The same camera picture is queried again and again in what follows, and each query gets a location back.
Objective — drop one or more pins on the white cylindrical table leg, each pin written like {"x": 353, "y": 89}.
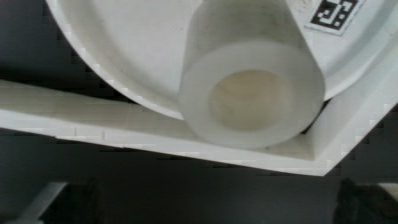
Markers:
{"x": 252, "y": 85}

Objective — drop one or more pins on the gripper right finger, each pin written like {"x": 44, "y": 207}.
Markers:
{"x": 366, "y": 203}

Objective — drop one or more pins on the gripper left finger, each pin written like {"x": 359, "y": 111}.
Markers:
{"x": 64, "y": 205}

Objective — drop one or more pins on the white front fence bar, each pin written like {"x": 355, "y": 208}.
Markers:
{"x": 98, "y": 121}

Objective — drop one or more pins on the white round table top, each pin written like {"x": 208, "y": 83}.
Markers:
{"x": 126, "y": 34}

